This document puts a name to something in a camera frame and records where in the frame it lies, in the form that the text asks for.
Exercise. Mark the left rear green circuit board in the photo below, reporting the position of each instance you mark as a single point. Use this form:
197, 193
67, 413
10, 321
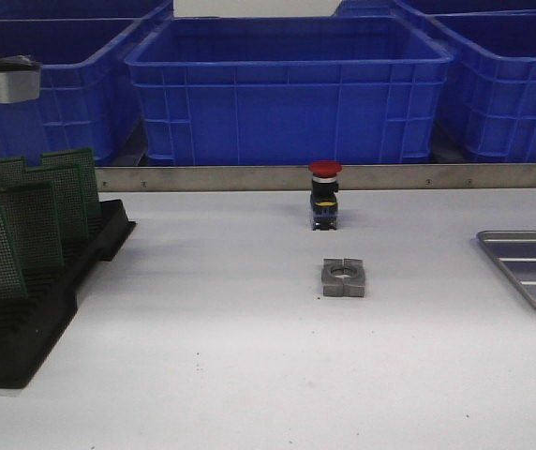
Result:
12, 170

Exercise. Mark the black slotted board rack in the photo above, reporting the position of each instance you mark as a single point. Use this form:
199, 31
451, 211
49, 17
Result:
30, 327

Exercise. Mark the left blue plastic crate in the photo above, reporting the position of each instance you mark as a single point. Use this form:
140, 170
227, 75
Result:
86, 97

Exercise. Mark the blue plastic crate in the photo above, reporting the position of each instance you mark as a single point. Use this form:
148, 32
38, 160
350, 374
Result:
280, 91
86, 97
488, 103

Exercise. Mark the far left blue crate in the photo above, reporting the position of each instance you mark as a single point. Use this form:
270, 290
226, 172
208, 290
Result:
42, 10

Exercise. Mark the centre blue plastic crate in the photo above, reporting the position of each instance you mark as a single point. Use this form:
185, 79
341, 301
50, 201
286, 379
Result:
280, 91

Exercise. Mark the red emergency stop button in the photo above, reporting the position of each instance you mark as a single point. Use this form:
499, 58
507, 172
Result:
323, 201

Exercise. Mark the grey square metal nut block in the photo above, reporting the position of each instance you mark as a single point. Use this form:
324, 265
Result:
343, 278

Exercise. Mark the far right blue crate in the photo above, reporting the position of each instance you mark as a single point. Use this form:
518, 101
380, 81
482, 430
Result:
431, 7

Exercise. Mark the right blue plastic crate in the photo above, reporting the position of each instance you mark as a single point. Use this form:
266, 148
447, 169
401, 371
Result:
488, 103

